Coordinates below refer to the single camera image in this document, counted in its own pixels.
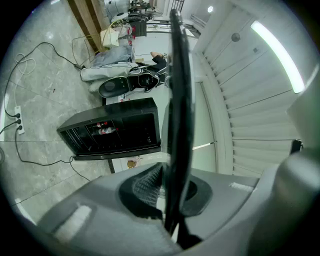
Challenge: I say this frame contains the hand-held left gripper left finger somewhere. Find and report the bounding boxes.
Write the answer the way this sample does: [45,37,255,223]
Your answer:
[37,161,185,256]

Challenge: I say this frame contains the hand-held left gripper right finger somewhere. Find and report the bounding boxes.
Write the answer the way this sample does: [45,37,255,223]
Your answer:
[179,147,320,254]

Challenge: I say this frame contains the white power strip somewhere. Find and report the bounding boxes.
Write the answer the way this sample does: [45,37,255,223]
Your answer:
[14,106,26,135]

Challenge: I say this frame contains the black and white chair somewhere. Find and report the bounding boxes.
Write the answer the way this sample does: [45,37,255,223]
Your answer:
[98,71,161,99]

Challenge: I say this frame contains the long ceiling light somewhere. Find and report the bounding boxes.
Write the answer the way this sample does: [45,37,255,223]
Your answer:
[250,20,306,94]

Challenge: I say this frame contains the white box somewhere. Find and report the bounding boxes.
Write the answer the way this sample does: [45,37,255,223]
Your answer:
[100,28,120,48]

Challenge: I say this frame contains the wooden planks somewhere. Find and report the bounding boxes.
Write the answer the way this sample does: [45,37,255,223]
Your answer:
[66,0,112,52]

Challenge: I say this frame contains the black power cable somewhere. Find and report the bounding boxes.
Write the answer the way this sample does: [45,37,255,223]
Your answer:
[14,127,91,182]
[4,41,86,118]

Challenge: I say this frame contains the white cable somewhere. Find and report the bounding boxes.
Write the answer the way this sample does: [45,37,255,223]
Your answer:
[13,52,36,108]

